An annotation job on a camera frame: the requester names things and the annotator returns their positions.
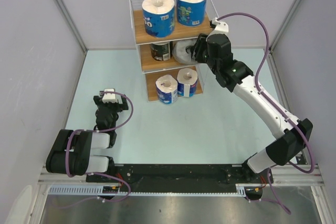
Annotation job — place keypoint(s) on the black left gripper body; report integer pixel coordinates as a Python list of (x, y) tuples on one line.
[(113, 107)]

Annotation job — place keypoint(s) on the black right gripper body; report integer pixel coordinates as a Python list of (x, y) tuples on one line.
[(210, 64)]

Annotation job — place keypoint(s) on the grey toilet roll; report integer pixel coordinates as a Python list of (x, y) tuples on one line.
[(182, 51)]

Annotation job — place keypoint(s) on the blue white-striped toilet roll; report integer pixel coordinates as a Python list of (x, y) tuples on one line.
[(187, 81)]

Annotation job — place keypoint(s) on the black-wrapped toilet roll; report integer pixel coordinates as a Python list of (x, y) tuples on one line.
[(161, 51)]

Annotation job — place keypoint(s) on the blue cartoon-print toilet roll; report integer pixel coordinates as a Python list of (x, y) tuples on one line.
[(190, 13)]

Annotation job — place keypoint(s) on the blue-wrapped toilet roll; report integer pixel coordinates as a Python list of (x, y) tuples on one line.
[(159, 17)]

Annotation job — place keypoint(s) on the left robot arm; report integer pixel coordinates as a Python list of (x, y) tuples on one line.
[(71, 150)]

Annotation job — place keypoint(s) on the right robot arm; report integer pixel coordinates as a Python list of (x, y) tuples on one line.
[(291, 134)]

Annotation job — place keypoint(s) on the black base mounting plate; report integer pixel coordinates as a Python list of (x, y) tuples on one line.
[(188, 178)]

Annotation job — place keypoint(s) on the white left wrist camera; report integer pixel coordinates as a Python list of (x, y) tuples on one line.
[(108, 96)]

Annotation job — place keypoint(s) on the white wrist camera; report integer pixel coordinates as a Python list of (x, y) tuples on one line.
[(108, 96), (219, 27)]

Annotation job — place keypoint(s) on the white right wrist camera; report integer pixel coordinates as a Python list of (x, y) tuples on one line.
[(219, 27)]

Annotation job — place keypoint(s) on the white wire wooden shelf rack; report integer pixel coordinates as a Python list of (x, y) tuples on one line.
[(145, 34)]

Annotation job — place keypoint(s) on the white slotted cable duct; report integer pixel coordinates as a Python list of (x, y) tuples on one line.
[(103, 191)]

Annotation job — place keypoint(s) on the aluminium frame rail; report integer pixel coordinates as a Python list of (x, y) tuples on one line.
[(281, 175)]

